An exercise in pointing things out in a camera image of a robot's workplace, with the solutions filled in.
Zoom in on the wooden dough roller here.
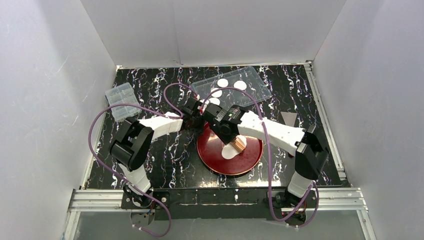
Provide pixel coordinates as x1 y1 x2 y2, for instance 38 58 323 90
230 136 247 153

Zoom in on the round red tray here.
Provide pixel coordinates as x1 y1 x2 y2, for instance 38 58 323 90
196 123 263 176

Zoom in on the white dough ball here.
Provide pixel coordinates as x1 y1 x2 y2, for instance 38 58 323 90
221 142 242 160

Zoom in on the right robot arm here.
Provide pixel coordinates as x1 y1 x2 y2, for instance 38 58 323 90
202 103 330 198

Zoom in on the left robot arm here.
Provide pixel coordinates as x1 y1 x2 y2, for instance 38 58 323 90
109 98 205 193

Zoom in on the flat white dumpling wrapper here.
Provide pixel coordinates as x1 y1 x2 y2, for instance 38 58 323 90
216 78 229 88
208 97 221 106
233 80 247 91
210 87 223 99

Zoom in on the clear plastic tray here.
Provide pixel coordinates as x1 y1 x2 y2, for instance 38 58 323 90
191 66 272 110

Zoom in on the clear compartment screw box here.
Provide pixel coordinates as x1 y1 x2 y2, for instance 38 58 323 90
105 82 141 123

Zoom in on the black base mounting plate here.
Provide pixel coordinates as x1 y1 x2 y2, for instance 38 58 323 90
121 187 317 221

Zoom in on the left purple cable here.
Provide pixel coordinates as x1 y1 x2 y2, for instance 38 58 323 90
88 83 203 239

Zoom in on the purple cable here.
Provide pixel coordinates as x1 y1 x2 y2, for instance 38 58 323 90
88 83 203 239
200 87 321 229

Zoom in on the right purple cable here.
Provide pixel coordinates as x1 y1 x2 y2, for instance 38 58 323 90
200 87 321 229

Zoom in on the aluminium frame rail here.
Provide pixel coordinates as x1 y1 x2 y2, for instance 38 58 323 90
68 189 124 212

